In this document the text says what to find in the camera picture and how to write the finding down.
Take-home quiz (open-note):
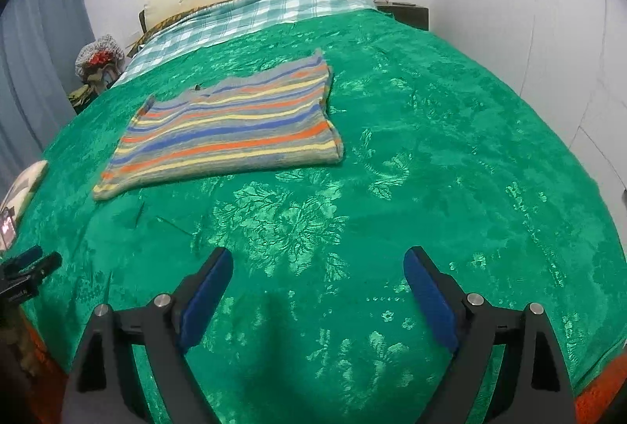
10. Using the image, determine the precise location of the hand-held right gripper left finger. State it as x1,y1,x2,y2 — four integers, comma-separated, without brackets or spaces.
61,248,235,424

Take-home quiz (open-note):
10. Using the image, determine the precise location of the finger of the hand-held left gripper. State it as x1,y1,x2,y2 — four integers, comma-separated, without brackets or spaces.
27,252,63,280
2,246,43,271

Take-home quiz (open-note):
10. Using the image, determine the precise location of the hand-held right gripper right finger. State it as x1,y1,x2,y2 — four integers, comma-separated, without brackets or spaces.
402,246,576,424

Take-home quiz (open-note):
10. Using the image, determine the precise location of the striped knit sweater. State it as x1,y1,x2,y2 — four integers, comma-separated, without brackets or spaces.
93,48,344,202

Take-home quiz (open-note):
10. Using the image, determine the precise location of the pile of dark clothes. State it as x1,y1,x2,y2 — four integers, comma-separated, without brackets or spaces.
67,62,121,115

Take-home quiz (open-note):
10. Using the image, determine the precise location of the white printed cushion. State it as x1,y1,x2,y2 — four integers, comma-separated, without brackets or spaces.
0,160,49,229

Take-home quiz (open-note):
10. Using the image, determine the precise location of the green floral blanket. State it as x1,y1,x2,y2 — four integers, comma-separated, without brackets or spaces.
20,7,627,424

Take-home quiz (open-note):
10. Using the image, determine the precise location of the blue-grey curtain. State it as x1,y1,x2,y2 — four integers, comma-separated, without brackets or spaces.
0,0,97,194

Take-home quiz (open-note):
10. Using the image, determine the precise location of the orange fleece blanket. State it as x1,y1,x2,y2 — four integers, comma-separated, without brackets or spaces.
20,321,627,424

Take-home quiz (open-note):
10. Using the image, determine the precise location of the brown patterned cloth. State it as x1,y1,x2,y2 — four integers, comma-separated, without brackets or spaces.
128,7,199,57

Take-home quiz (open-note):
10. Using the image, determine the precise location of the dark wooden nightstand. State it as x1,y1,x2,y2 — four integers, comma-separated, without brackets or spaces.
375,3,430,32

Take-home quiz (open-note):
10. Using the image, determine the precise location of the teal checked bed sheet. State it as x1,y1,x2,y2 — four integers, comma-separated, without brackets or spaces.
112,0,378,87

